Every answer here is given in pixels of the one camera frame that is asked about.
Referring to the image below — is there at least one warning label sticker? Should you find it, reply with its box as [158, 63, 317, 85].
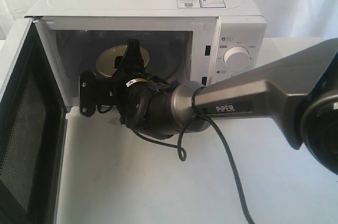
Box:
[176, 0, 226, 8]

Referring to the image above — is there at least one glass turntable plate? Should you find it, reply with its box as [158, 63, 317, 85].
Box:
[95, 31, 189, 80]

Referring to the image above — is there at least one white upper power knob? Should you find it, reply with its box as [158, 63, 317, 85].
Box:
[223, 46, 250, 72]

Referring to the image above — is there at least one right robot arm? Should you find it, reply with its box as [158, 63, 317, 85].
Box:
[103, 39, 337, 173]

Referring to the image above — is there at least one clear tape patch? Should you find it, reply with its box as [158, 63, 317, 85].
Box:
[108, 117, 121, 126]

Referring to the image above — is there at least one cream paper bowl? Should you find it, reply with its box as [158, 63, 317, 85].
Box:
[95, 44, 151, 80]

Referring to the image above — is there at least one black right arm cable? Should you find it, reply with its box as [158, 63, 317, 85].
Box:
[132, 89, 257, 224]

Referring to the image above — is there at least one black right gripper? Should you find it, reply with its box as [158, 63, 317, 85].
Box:
[95, 39, 169, 129]

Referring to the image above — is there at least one white Midea microwave body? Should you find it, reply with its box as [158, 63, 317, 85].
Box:
[26, 0, 266, 107]

